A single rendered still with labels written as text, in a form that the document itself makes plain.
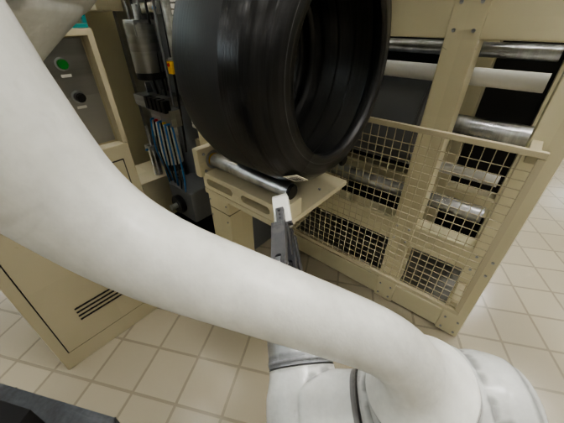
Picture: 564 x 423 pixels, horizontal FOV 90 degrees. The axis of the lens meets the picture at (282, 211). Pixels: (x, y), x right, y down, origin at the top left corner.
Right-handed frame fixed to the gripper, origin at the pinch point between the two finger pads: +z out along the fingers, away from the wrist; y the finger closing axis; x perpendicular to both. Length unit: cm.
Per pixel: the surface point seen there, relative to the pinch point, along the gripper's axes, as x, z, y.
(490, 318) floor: 68, -5, 139
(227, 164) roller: -19.8, 33.9, 15.9
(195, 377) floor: -69, -17, 81
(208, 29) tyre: -3.8, 28.5, -22.1
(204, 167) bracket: -29, 38, 17
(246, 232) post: -34, 36, 61
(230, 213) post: -34, 36, 45
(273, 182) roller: -5.7, 21.2, 15.9
